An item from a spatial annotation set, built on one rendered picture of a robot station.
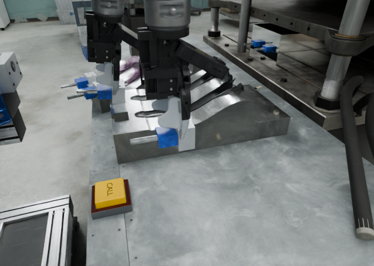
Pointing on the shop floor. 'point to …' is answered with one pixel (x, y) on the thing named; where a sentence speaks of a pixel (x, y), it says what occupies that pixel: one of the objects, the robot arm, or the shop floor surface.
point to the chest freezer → (3, 15)
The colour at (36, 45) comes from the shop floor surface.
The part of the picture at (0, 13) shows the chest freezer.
